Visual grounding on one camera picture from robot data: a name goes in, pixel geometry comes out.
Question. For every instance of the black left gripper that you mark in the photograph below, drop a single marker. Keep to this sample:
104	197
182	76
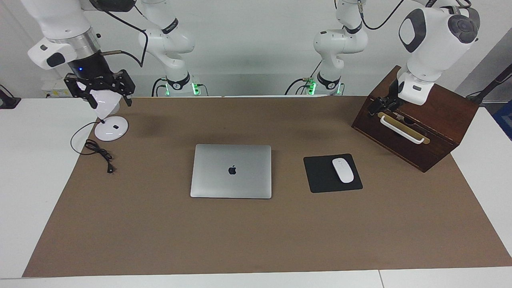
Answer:
394	98

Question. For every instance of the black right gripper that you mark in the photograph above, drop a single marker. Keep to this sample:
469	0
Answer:
90	70

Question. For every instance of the silver laptop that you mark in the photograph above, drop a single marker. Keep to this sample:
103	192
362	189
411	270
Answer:
248	180

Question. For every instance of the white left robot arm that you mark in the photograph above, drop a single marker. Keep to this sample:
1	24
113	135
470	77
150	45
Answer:
432	52

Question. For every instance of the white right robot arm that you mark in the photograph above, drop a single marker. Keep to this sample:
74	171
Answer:
60	20

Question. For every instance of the white desk lamp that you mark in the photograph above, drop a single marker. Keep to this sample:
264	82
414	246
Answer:
112	130

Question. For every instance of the white power strip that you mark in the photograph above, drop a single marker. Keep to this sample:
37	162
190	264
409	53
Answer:
56	86

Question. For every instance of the dark brown wooden box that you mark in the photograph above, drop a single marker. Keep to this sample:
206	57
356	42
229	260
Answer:
440	120

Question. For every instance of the white computer mouse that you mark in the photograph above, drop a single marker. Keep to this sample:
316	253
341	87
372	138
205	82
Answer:
343	170

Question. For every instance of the black mouse pad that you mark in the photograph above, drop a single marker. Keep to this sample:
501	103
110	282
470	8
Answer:
320	176

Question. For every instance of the black clamp base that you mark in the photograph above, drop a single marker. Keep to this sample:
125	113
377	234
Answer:
8	102

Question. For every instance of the black stand pole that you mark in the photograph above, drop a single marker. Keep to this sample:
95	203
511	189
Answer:
494	86

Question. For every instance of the blue object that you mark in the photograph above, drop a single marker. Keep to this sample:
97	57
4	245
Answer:
506	120

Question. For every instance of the brown table mat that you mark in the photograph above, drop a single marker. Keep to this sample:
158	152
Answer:
280	240

